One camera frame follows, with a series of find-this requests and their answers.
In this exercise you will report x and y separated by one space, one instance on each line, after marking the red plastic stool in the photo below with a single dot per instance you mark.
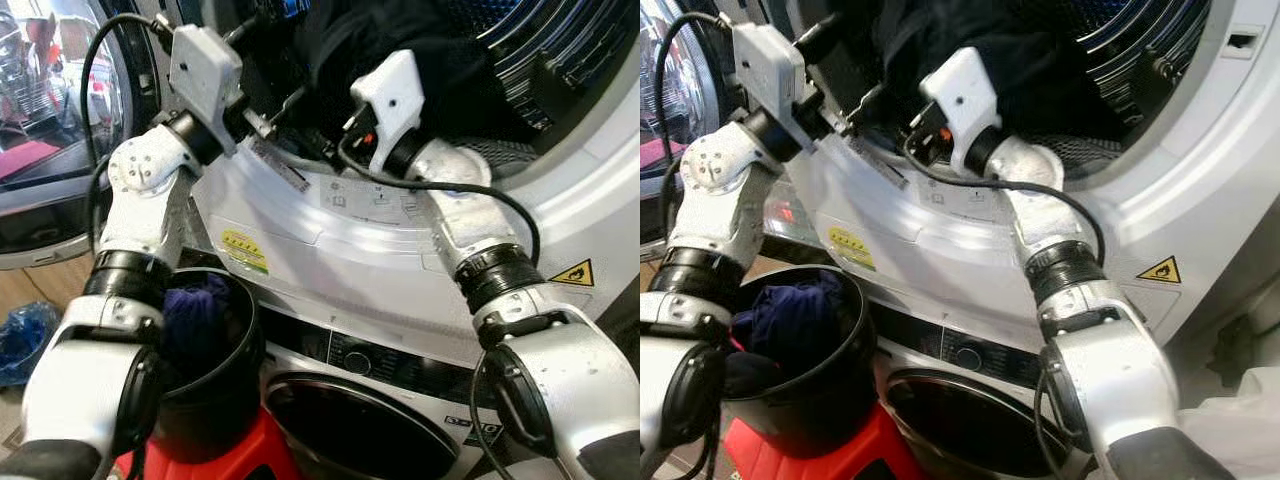
860 460
250 455

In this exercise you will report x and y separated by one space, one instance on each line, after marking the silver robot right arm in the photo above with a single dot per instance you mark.
1120 380
560 390

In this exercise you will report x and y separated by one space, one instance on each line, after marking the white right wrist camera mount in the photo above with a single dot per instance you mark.
965 95
392 95

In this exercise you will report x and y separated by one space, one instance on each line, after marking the grey lint filter mesh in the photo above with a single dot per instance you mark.
500 155
1080 150

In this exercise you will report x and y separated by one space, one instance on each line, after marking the yellow rectangular sticker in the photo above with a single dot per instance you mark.
245 250
852 247

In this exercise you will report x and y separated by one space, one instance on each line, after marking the blue plastic bag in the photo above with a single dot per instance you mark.
25 340

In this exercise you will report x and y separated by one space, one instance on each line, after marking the white tumble dryer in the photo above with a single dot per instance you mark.
950 270
380 280

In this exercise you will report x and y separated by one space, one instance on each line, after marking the white washing machine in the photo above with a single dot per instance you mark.
1000 365
420 380

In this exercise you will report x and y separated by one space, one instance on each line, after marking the dark washer badge sticker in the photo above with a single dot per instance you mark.
465 428

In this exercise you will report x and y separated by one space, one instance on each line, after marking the small dark folded garment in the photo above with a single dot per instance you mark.
748 378

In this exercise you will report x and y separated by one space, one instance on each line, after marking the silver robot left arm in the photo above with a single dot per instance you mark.
720 200
150 210

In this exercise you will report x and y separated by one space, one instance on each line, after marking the dark glass washer door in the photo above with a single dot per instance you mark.
960 430
350 440

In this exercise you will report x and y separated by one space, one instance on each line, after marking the round washer control knob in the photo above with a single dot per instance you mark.
357 362
967 357

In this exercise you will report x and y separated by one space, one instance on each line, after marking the navy blue garment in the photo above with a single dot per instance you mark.
195 315
790 320

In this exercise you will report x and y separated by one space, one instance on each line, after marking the large black garment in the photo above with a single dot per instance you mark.
440 60
1040 60

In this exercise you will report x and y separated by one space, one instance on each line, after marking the yellow triangle warning sticker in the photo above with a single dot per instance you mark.
1160 270
573 273

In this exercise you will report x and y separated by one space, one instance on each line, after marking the round dryer door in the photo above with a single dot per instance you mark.
60 100
670 100

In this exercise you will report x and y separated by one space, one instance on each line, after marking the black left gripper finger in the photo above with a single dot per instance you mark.
825 38
250 30

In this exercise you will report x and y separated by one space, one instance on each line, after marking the black plastic bucket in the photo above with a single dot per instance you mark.
810 410
215 400

